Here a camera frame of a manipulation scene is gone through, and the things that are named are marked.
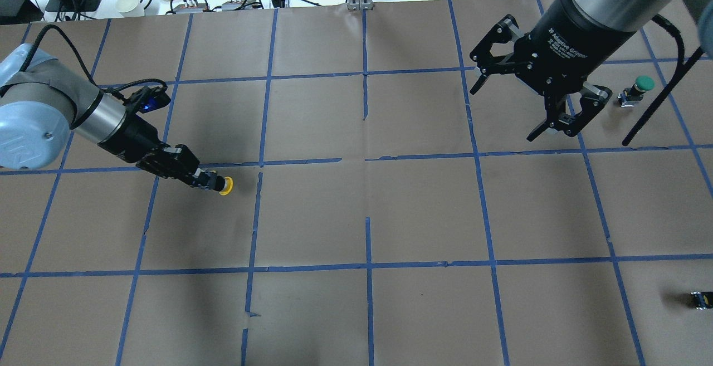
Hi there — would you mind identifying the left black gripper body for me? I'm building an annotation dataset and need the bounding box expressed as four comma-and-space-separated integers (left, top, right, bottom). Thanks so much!
136, 144, 199, 187

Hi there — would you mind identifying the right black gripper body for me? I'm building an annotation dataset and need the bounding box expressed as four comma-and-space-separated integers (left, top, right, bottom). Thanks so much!
490, 18, 591, 110

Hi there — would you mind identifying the yellow push button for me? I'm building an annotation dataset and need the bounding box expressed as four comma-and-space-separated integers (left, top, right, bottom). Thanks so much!
201, 170, 234, 196

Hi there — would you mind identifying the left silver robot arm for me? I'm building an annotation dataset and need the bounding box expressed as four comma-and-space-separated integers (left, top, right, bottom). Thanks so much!
1, 24, 233, 195

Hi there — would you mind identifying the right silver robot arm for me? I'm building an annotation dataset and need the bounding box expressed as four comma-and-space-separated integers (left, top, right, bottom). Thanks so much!
470, 0, 711, 145

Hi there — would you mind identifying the green push button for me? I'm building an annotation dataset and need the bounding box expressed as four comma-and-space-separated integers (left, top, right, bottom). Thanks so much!
617, 76, 656, 109

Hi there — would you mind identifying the upper usb hub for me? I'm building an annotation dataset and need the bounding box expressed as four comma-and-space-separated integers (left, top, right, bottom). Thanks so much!
171, 1, 206, 14

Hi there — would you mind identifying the white paper cup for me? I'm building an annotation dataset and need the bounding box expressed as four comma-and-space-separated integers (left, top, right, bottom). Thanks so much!
115, 0, 145, 18

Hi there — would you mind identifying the blue lit wrist camera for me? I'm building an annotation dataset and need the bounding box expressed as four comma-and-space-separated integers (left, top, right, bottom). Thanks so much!
124, 86, 171, 113

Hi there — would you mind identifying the black switch block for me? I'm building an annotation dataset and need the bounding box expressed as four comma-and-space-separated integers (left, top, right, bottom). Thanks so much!
690, 291, 713, 310

